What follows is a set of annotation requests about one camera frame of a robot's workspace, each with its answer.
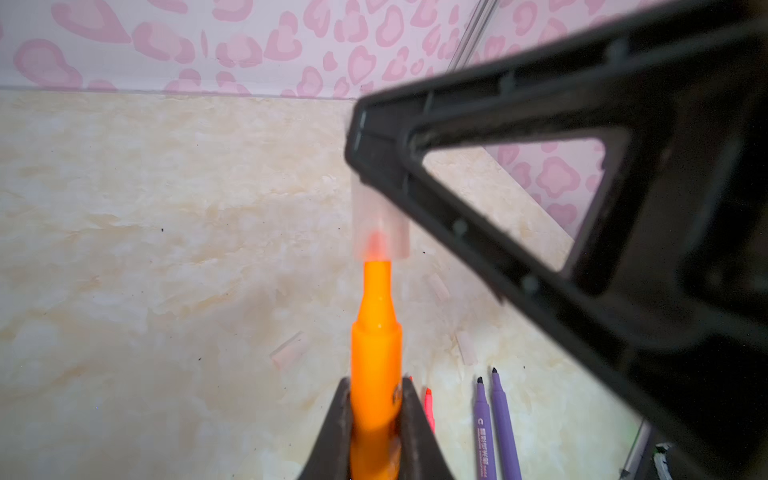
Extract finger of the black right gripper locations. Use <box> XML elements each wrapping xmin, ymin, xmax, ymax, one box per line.
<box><xmin>345</xmin><ymin>1</ymin><xmax>767</xmax><ymax>479</ymax></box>

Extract purple marker pen left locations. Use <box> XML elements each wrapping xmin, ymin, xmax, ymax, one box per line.
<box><xmin>473</xmin><ymin>377</ymin><xmax>497</xmax><ymax>480</ymax></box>

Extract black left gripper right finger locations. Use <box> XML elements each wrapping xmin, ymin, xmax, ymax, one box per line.
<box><xmin>397</xmin><ymin>377</ymin><xmax>454</xmax><ymax>480</ymax></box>

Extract pink marker pen left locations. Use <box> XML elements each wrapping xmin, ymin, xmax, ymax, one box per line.
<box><xmin>423</xmin><ymin>387</ymin><xmax>436</xmax><ymax>433</ymax></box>

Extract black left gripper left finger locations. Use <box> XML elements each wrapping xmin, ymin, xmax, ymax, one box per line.
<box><xmin>298</xmin><ymin>377</ymin><xmax>352</xmax><ymax>480</ymax></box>

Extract translucent pen cap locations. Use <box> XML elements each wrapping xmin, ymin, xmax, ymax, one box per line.
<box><xmin>351</xmin><ymin>174</ymin><xmax>410</xmax><ymax>262</ymax></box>
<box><xmin>270</xmin><ymin>331</ymin><xmax>310</xmax><ymax>370</ymax></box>

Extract purple marker pen right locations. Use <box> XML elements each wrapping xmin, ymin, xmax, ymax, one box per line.
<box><xmin>491</xmin><ymin>367</ymin><xmax>522</xmax><ymax>480</ymax></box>

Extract aluminium corner frame post right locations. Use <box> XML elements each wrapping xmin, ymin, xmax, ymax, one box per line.
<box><xmin>447</xmin><ymin>0</ymin><xmax>500</xmax><ymax>73</ymax></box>

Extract purple marker pen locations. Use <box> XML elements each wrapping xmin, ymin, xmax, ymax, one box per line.
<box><xmin>491</xmin><ymin>367</ymin><xmax>522</xmax><ymax>480</ymax></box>
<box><xmin>473</xmin><ymin>377</ymin><xmax>497</xmax><ymax>480</ymax></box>

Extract translucent pen cap on table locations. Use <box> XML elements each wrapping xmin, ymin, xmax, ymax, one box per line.
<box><xmin>270</xmin><ymin>331</ymin><xmax>310</xmax><ymax>370</ymax></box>

